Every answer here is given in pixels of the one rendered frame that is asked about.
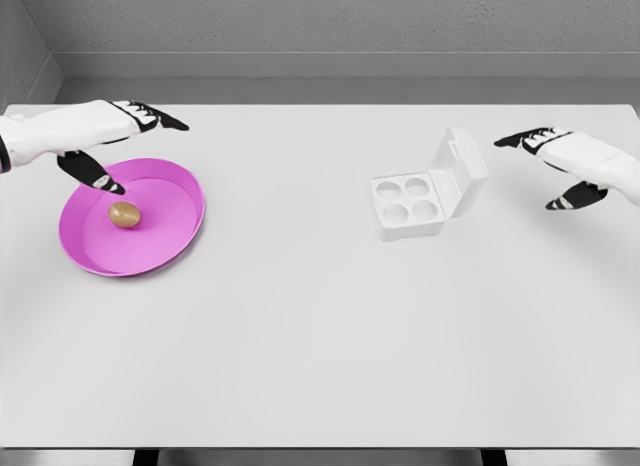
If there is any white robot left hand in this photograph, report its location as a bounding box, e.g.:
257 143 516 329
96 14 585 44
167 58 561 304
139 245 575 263
35 99 191 196

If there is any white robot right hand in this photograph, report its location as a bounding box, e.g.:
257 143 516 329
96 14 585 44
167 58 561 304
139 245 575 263
493 126 627 212

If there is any brown egg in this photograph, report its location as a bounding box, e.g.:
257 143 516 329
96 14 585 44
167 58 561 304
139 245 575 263
107 200 142 231

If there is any white egg box with lid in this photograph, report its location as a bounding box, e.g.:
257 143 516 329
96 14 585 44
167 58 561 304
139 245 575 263
369 126 490 244

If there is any pink round plate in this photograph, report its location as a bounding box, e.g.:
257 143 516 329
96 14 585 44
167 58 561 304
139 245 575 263
58 157 207 278

